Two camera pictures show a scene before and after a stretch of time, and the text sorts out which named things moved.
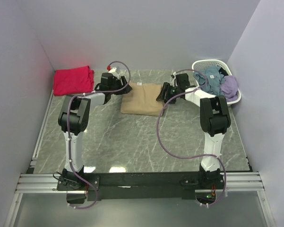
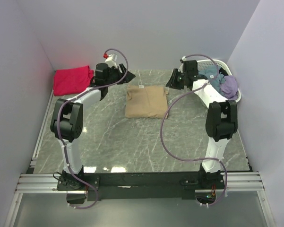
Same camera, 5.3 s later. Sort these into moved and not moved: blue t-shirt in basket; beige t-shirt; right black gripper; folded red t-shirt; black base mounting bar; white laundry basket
Moved: right black gripper; beige t-shirt
Not moved: white laundry basket; folded red t-shirt; black base mounting bar; blue t-shirt in basket
